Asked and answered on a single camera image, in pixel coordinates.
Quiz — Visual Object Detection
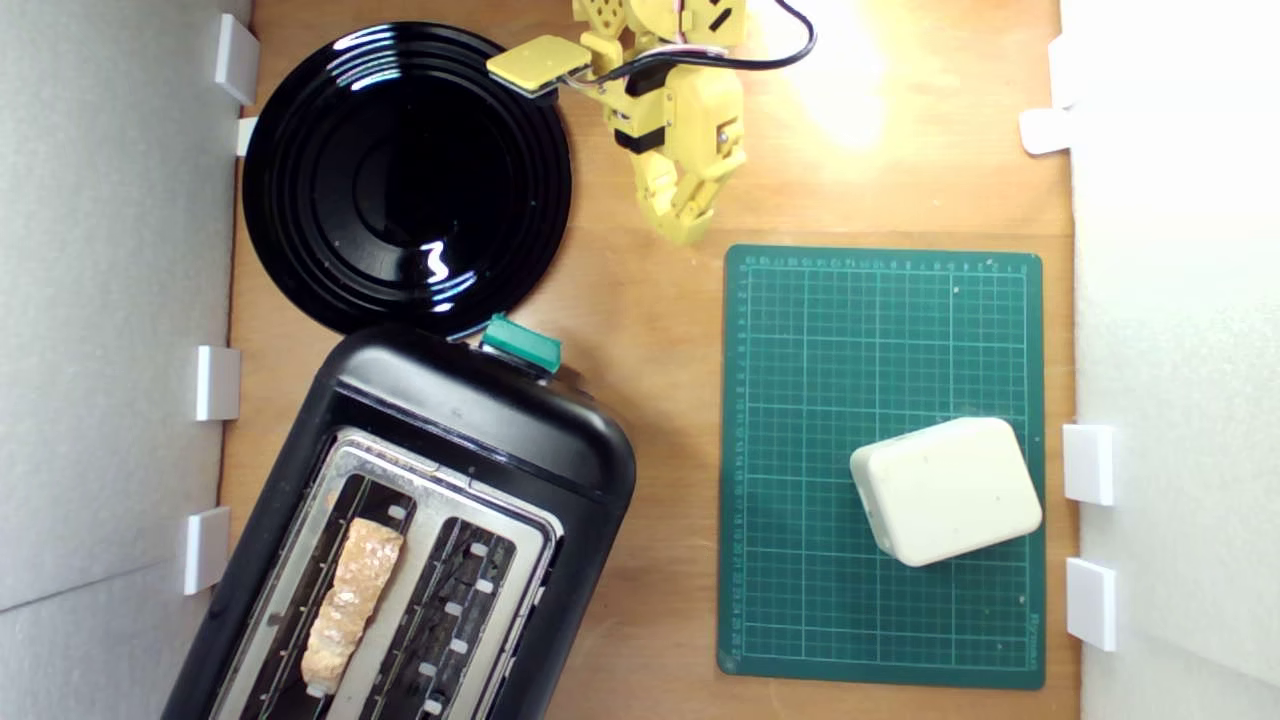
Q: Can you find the brown bread slice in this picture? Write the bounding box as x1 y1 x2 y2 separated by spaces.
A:
300 517 406 697

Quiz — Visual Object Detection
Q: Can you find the green toaster lever knob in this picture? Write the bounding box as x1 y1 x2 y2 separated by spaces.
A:
480 313 563 377

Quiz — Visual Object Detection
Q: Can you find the black two-slot toaster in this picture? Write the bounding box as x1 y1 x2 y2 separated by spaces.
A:
160 322 638 720

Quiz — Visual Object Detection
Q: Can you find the green cutting mat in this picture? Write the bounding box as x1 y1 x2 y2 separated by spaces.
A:
717 246 1047 691

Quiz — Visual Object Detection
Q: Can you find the black plate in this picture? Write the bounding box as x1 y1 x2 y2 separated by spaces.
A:
242 22 573 339

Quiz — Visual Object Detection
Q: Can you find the white block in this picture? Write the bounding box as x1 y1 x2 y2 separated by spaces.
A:
850 416 1043 568

